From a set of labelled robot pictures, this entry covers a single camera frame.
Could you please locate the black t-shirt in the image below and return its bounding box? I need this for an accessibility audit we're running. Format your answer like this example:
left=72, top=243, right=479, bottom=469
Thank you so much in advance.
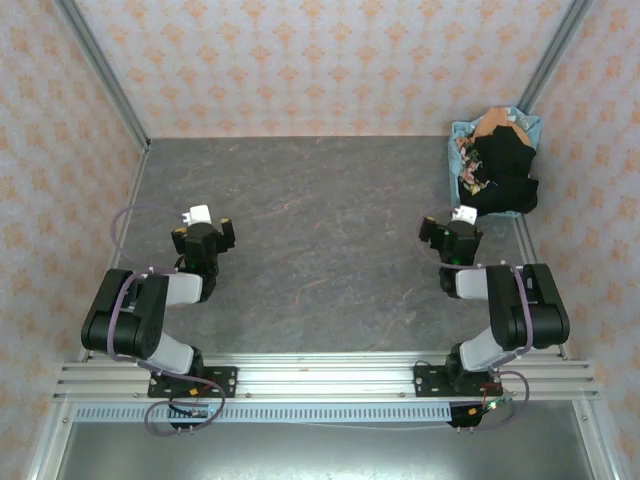
left=458, top=124, right=540, bottom=216

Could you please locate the floral print t-shirt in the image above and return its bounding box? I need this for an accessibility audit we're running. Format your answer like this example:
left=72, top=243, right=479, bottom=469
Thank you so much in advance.
left=455, top=130, right=491, bottom=196

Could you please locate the blue plastic basket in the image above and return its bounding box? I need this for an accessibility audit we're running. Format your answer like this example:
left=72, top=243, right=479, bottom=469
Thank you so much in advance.
left=449, top=106, right=545, bottom=220

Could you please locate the tan t-shirt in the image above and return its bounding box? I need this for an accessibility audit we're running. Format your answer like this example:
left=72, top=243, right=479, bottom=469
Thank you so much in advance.
left=472, top=106, right=531, bottom=146

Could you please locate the light blue patterned cloth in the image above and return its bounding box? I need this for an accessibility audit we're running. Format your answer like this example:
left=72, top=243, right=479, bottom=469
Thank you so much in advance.
left=504, top=106, right=545, bottom=151

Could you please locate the grey metal shelf panel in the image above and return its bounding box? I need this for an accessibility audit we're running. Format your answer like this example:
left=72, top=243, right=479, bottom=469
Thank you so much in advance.
left=54, top=422, right=596, bottom=480

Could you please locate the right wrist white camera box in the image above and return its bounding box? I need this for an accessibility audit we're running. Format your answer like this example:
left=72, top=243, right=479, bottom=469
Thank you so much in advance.
left=451, top=205, right=479, bottom=227

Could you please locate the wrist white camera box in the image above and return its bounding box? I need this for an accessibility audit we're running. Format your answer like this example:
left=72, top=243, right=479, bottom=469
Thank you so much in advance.
left=451, top=205, right=479, bottom=227
left=180, top=203, right=214, bottom=226

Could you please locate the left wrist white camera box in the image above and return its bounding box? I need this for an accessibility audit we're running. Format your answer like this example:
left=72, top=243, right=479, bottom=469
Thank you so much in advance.
left=180, top=203, right=214, bottom=226

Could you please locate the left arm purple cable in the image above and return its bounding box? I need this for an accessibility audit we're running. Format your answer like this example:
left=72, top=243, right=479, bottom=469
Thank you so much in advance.
left=107, top=203, right=227, bottom=438

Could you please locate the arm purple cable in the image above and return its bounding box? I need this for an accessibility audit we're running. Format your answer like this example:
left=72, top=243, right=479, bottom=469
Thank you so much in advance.
left=107, top=203, right=227, bottom=438
left=418, top=229, right=532, bottom=432

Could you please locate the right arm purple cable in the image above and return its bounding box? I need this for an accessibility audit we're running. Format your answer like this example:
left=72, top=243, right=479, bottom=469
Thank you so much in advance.
left=418, top=229, right=532, bottom=432

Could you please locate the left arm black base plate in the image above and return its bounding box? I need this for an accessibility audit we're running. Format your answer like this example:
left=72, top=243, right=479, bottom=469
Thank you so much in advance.
left=147, top=366, right=239, bottom=399

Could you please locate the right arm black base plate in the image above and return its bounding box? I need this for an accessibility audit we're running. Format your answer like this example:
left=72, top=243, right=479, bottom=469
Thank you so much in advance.
left=413, top=363, right=504, bottom=399

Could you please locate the aluminium mounting rail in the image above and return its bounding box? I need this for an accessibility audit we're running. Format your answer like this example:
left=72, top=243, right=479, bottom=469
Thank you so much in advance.
left=52, top=352, right=601, bottom=401

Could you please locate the aluminium frame post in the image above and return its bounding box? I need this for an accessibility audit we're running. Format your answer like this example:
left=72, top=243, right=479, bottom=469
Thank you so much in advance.
left=517, top=0, right=596, bottom=116
left=52, top=0, right=151, bottom=154

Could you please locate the slotted grey cable duct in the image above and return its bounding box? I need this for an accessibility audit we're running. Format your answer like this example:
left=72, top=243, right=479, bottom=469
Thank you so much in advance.
left=73, top=403, right=454, bottom=424

